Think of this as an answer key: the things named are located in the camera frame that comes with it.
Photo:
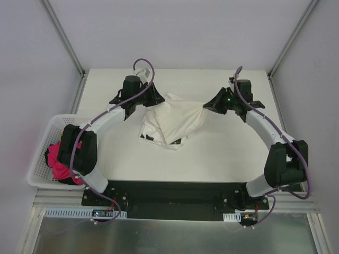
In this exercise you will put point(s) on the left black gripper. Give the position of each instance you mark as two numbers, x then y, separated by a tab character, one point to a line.
148	93

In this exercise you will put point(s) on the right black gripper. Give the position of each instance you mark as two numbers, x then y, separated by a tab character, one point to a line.
221	100

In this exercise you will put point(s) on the cream white t shirt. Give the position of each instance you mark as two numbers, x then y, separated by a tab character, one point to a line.
177	119

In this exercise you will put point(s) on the white black printed t shirt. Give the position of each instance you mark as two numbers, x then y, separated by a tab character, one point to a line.
159	137

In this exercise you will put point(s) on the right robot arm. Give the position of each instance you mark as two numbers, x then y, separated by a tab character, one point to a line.
287	160

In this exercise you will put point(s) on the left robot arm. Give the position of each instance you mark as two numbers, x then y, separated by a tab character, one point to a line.
79	143

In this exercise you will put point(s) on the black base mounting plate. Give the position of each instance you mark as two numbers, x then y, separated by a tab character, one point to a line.
181	200

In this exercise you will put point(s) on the pink red t shirt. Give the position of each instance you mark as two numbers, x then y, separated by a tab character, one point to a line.
59	164

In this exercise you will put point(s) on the white plastic laundry basket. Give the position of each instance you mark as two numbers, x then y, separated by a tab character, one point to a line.
40	175

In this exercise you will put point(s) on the right aluminium frame post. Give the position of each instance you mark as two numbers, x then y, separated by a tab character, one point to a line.
312	5

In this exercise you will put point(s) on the aluminium frame post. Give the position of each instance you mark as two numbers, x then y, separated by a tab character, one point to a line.
46	4
312	5

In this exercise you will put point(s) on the right white cable duct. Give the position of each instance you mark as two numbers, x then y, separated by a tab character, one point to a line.
232	217

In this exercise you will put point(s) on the white cable duct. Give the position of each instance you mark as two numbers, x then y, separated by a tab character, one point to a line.
232	217
84	213

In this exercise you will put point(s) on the left aluminium frame post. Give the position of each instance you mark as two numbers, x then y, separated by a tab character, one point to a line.
46	4

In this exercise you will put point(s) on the left white cable duct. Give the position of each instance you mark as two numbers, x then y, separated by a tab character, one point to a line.
84	213

